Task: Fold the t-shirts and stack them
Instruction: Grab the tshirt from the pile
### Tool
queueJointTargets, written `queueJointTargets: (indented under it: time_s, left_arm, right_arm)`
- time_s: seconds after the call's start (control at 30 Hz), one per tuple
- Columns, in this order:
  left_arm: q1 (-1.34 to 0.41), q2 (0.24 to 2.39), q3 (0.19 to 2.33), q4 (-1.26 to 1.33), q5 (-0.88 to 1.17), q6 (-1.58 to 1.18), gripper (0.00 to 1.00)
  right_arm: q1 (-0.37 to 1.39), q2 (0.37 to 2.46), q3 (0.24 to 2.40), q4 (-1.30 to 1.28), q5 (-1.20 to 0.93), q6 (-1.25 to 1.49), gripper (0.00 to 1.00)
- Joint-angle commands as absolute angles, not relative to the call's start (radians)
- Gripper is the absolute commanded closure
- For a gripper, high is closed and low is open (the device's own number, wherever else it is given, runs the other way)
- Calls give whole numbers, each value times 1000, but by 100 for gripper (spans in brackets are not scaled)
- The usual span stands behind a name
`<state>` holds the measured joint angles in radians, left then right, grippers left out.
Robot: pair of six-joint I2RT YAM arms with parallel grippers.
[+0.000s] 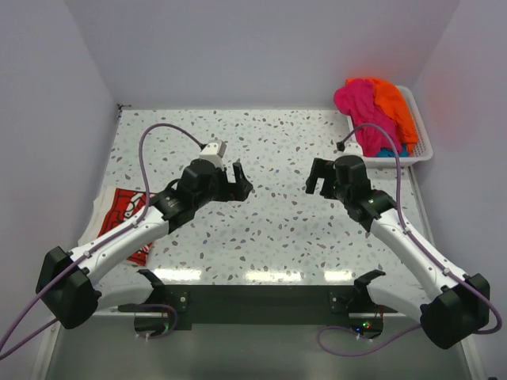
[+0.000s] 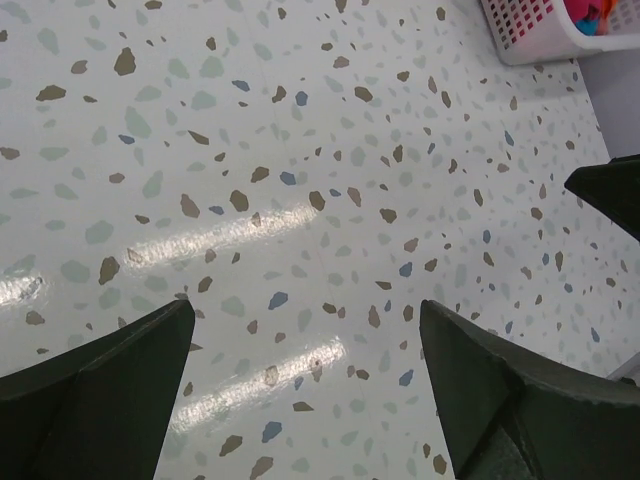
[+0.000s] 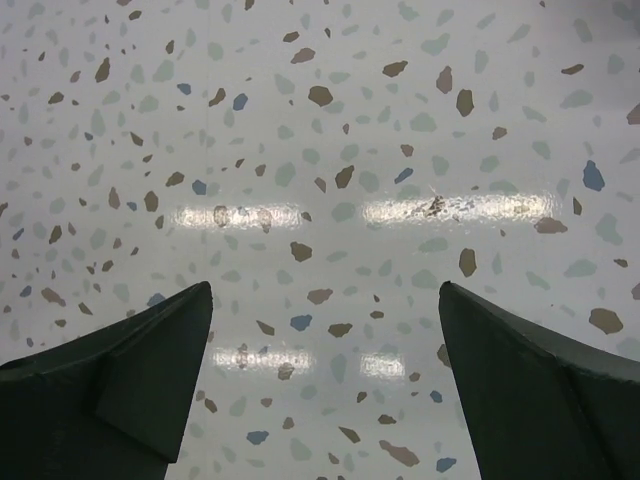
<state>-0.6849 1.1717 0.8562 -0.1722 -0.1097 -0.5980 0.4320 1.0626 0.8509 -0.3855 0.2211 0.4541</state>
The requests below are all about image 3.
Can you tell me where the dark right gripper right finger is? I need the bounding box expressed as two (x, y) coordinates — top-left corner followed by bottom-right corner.
(438, 282), (639, 479)

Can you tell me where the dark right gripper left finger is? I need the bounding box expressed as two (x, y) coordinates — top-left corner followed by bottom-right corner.
(1, 281), (213, 480)

